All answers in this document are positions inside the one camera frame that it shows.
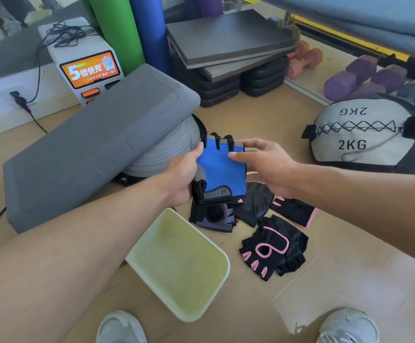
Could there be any person's right forearm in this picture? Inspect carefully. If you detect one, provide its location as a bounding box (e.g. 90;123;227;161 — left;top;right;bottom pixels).
287;163;415;269

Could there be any light grey step board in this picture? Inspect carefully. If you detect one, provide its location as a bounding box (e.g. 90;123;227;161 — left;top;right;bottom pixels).
200;50;291;83

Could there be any person's left hand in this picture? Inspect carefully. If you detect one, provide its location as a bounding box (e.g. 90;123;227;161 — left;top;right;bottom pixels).
162;141;205;208

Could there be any grey balance dome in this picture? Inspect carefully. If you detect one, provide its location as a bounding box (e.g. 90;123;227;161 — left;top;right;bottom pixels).
114;113;208;187

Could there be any grey padded bench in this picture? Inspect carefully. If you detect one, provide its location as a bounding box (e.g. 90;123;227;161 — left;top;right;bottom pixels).
254;0;415;65

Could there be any black step risers stack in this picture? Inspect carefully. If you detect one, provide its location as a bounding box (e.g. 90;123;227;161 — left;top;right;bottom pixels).
171;53;241;108
239;55;290;98

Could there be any purple dumbbell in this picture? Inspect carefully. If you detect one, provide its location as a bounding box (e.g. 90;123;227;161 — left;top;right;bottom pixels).
324;55;378;102
350;64;408;100

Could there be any purple rolled mat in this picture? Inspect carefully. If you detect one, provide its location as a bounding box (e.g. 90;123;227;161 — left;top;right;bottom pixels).
192;0;225;18

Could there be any pink dumbbell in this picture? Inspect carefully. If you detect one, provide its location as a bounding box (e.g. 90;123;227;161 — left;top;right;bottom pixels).
285;40;324;80

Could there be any blue rolled mat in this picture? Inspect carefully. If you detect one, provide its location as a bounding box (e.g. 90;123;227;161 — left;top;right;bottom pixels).
128;0;173;76

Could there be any person's left forearm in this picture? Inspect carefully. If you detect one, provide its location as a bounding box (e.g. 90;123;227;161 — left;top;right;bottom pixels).
0;172;180;343

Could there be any dark grey step board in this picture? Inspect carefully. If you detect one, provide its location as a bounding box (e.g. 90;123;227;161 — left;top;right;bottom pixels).
166;9;301;70

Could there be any green rolled mat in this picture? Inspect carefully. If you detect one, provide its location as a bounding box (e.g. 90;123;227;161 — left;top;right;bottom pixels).
78;0;147;77

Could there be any person's right white shoe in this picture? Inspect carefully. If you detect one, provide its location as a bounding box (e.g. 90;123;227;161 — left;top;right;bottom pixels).
316;308;380;343

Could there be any person's right hand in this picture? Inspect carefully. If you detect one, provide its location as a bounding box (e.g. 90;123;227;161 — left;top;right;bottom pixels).
228;138;302;200

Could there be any grey aerobic step platform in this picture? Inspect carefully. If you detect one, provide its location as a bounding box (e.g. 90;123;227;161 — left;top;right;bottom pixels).
3;63;202;235

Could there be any pale yellow plastic bin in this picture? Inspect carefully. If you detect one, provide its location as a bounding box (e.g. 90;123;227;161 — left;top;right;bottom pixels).
125;208;231;323

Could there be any grey and black fingerless glove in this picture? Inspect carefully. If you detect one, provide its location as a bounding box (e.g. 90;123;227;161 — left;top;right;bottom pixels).
189;199;235;233

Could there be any black power plug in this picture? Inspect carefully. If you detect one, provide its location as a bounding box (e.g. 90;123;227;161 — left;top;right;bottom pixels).
10;91;33;113

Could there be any black glove with pink cuff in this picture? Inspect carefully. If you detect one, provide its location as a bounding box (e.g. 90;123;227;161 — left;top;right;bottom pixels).
270;196;318;229

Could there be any person's white shoe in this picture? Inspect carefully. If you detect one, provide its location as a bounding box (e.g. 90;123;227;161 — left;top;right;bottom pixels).
96;310;147;343
316;308;380;343

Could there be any white wall socket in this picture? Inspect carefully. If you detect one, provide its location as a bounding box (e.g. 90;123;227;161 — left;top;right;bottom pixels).
0;85;27;110

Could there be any white power bank station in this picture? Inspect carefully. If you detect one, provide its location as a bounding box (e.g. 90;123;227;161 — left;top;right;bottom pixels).
37;16;125;107

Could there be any black power cable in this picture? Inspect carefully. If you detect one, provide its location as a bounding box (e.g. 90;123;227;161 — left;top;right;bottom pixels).
17;21;101;135

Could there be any black leather fingerless glove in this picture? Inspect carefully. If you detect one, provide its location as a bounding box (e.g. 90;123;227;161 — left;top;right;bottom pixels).
228;182;275;227

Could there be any black glove with pink trim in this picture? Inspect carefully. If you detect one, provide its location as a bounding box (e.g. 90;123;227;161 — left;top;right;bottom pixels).
238;215;309;282

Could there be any blue fingerless workout glove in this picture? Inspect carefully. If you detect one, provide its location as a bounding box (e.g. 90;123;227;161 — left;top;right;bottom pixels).
192;133;247;205

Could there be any yellow and black frame bar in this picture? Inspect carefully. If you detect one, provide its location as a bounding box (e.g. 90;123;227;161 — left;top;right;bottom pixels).
289;10;412;63

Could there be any person's left white shoe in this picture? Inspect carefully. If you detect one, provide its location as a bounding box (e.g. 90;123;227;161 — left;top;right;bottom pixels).
96;310;147;343

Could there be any white and black medicine ball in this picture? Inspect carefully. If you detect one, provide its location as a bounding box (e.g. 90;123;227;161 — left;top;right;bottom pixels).
301;93;415;176

